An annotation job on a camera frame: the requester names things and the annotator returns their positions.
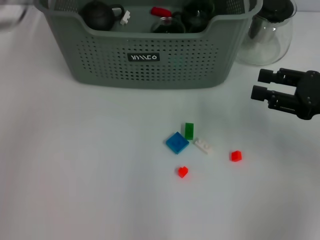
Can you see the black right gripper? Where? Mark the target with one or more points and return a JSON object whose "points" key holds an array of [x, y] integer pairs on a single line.
{"points": [[310, 96]]}

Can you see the glass teacup black holder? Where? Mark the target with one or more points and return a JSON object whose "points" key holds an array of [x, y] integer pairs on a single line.
{"points": [[166, 25], [197, 16]]}

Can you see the blue square plate brick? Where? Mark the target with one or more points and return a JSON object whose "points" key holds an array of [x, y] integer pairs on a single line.
{"points": [[177, 143]]}

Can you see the small orange-red brick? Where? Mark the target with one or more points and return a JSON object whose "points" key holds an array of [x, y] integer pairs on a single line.
{"points": [[183, 172], [235, 156]]}

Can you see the dark red long brick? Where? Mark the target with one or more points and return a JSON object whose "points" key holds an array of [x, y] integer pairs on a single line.
{"points": [[160, 11]]}

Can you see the white brick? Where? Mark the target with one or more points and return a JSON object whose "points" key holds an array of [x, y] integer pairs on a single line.
{"points": [[203, 146], [125, 18]]}

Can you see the grey-green perforated storage bin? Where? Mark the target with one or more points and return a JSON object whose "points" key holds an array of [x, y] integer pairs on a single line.
{"points": [[175, 67]]}

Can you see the glass carafe black lid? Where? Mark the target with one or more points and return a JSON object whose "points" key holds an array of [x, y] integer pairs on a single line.
{"points": [[270, 42]]}

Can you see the green rectangular brick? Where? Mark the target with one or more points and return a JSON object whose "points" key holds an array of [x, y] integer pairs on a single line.
{"points": [[189, 131]]}

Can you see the black clay teapot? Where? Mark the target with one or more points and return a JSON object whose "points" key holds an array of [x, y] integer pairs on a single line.
{"points": [[96, 16]]}

